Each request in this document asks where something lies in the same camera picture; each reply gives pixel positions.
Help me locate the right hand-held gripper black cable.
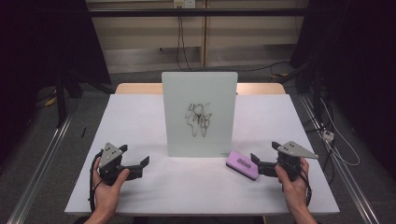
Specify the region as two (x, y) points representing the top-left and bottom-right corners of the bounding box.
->
(298, 167), (314, 208)

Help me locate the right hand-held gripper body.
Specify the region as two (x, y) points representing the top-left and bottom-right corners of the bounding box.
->
(275, 140), (319, 183)

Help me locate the metal floor rail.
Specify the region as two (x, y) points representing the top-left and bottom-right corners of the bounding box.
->
(6, 113), (76, 224)
(299, 93), (381, 224)

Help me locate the person's right hand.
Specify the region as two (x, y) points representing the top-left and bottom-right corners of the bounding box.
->
(275, 158), (310, 215)

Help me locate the black horizontal metal bar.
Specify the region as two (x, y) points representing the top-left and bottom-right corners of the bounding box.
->
(88, 7), (308, 18)

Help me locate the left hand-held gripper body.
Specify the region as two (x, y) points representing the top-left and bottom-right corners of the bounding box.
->
(98, 142), (126, 187)

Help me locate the hand-held gripper black cable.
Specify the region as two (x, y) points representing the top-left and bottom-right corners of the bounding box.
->
(88, 149), (105, 213)
(298, 167), (314, 208)

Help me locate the white wall socket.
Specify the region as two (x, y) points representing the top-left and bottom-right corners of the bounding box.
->
(173, 0), (197, 9)

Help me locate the glass whiteboard with wire stand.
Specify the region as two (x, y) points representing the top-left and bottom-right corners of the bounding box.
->
(161, 71), (239, 158)

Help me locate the black cable hanging from socket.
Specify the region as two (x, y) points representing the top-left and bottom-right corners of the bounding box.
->
(175, 15), (194, 73)

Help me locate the white cable on floor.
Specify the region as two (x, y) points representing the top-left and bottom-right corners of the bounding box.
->
(319, 98), (361, 167)

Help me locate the purple whiteboard eraser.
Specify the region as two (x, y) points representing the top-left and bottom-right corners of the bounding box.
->
(225, 150), (261, 181)

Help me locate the left hand-held gripper black cable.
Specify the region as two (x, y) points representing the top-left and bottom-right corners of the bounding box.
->
(88, 149), (105, 213)

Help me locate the person's left hand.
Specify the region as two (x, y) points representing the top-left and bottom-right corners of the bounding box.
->
(92, 166), (131, 217)

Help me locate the black curtain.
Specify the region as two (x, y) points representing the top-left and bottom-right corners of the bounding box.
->
(289, 0), (396, 178)
(0, 0), (112, 162)

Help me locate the black metal stand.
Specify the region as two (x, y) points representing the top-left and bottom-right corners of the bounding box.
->
(53, 68), (84, 129)

